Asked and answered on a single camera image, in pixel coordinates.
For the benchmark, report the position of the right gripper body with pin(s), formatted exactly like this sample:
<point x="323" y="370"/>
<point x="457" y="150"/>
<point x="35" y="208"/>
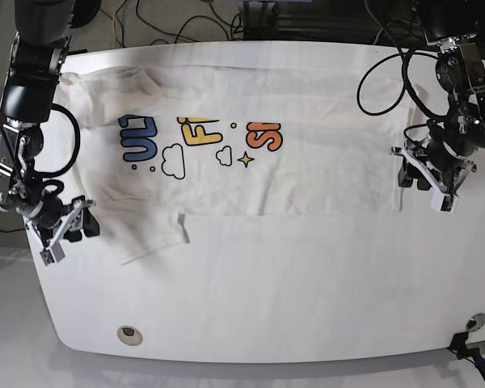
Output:
<point x="52" y="219"/>

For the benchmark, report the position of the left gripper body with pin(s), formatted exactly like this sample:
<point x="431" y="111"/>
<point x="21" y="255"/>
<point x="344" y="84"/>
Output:
<point x="444" y="168"/>

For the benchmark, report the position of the white printed T-shirt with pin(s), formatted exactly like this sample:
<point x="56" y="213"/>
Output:
<point x="162" y="143"/>

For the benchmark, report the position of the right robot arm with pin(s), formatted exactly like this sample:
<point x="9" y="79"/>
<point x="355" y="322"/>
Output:
<point x="40" y="47"/>

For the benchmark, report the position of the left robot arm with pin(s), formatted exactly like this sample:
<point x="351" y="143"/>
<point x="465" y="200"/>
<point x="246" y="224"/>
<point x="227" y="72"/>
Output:
<point x="451" y="27"/>

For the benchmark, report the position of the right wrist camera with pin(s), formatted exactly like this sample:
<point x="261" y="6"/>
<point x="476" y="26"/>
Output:
<point x="52" y="255"/>

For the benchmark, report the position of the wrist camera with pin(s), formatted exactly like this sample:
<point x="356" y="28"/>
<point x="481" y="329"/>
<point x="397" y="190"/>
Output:
<point x="443" y="202"/>
<point x="52" y="255"/>

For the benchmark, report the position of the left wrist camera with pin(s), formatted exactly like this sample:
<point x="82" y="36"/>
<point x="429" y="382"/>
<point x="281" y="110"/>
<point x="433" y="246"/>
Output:
<point x="443" y="202"/>

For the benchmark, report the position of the left table cable grommet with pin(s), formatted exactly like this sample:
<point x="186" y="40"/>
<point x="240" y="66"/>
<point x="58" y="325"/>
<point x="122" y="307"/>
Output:
<point x="130" y="336"/>

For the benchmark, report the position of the table cable grommet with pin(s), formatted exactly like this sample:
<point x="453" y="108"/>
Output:
<point x="476" y="322"/>
<point x="130" y="336"/>

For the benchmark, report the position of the right table cable grommet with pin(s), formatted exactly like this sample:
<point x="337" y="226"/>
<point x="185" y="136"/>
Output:
<point x="476" y="322"/>

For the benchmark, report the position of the black clamp with cable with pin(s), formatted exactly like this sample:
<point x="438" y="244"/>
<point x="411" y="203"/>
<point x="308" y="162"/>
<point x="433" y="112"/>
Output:
<point x="460" y="349"/>

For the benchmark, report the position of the black aluminium frame stand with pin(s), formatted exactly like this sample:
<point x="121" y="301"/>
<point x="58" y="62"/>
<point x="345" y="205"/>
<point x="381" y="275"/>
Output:
<point x="260" y="20"/>

